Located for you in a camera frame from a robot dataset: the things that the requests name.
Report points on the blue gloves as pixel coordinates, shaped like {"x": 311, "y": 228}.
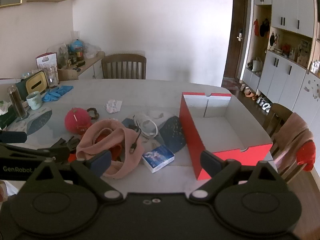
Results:
{"x": 56, "y": 92}

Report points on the green tissue pack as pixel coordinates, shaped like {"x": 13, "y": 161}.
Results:
{"x": 6, "y": 116}

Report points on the small blue printed box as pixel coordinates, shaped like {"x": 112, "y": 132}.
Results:
{"x": 158, "y": 158}

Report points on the white wardrobe cabinets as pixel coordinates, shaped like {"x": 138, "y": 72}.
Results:
{"x": 287, "y": 5}

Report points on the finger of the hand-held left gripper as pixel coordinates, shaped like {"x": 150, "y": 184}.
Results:
{"x": 58, "y": 153}
{"x": 13, "y": 137}

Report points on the clear plastic bag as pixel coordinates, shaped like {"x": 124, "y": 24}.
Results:
{"x": 92, "y": 51}

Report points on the wooden chair with towel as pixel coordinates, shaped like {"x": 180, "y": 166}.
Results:
{"x": 275, "y": 115}

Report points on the green and yellow tissue box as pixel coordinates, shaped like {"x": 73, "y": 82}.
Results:
{"x": 35, "y": 85}

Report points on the pink plush ball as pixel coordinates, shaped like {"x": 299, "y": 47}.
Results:
{"x": 75, "y": 122}

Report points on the light wooden box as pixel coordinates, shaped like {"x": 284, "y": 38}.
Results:
{"x": 68, "y": 75}

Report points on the red cloth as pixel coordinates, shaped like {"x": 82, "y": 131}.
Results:
{"x": 114, "y": 150}

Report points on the silver number decoration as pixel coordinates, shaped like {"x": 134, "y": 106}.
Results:
{"x": 264, "y": 104}

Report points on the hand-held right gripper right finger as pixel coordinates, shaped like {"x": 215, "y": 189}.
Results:
{"x": 212, "y": 164}

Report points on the clear glass jar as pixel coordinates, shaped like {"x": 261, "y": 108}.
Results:
{"x": 52, "y": 77}

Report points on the white bag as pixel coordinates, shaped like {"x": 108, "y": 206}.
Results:
{"x": 257, "y": 65}

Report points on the brown scrunchie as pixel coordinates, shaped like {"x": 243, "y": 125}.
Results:
{"x": 94, "y": 116}

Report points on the wooden sideboard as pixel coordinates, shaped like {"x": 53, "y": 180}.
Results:
{"x": 96, "y": 66}

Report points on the wooden slat-back chair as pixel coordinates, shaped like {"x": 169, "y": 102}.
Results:
{"x": 123, "y": 60}

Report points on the blue round toy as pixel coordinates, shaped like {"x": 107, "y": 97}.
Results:
{"x": 75, "y": 46}

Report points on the brown door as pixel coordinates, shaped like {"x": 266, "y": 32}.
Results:
{"x": 235, "y": 17}

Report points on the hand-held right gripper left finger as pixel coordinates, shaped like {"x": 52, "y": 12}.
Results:
{"x": 102, "y": 160}

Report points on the pink towel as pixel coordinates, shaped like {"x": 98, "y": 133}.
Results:
{"x": 295, "y": 132}

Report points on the shoes on floor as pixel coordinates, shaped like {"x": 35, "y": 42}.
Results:
{"x": 247, "y": 91}

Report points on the patterned face mask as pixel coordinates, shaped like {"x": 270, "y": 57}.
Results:
{"x": 113, "y": 105}

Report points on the pale green mug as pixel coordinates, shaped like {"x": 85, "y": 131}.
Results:
{"x": 34, "y": 102}

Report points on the red garment on chair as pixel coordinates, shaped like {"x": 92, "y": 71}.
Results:
{"x": 306, "y": 155}

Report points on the red cardboard box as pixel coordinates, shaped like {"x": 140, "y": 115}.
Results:
{"x": 190, "y": 130}

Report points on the red and white card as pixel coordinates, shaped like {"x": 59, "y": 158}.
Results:
{"x": 46, "y": 60}

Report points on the patterned doormat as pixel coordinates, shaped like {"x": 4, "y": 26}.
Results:
{"x": 231, "y": 83}

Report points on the door lock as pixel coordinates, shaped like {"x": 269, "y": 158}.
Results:
{"x": 240, "y": 35}

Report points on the pink fleece hat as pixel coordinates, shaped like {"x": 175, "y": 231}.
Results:
{"x": 130, "y": 155}

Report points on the dark glass tumbler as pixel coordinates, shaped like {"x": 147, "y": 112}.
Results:
{"x": 18, "y": 102}

